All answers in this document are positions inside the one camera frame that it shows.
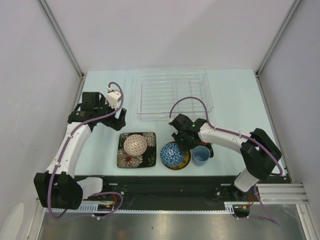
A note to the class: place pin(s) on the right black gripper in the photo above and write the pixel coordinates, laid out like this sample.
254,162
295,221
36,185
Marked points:
176,135

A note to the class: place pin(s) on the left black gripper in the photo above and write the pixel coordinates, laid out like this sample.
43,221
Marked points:
116,123

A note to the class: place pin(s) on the red white patterned bowl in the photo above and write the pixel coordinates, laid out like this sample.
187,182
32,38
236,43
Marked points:
135,145

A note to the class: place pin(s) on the blue white patterned bowl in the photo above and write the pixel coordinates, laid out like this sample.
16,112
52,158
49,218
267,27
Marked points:
171,156

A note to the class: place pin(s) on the white wire dish rack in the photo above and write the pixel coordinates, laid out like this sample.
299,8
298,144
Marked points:
159,89

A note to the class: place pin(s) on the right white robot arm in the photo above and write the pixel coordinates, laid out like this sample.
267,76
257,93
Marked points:
259,153

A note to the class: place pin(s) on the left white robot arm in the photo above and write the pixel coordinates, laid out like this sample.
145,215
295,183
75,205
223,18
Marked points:
56,187

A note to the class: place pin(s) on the red black mug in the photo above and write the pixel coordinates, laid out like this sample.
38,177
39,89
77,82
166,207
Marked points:
208,146

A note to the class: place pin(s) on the light blue cup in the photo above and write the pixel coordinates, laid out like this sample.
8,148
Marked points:
200,155

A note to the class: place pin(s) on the yellow round saucer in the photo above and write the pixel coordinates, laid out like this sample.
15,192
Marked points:
186,161

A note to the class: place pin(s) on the black floral square plate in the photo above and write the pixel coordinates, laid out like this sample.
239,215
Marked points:
146,160

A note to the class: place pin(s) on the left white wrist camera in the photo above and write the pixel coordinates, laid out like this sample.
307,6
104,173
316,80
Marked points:
113,98

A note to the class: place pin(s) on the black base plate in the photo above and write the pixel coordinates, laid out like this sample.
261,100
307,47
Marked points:
200,190

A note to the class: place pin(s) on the white slotted cable duct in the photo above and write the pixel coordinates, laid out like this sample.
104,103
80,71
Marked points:
103,208

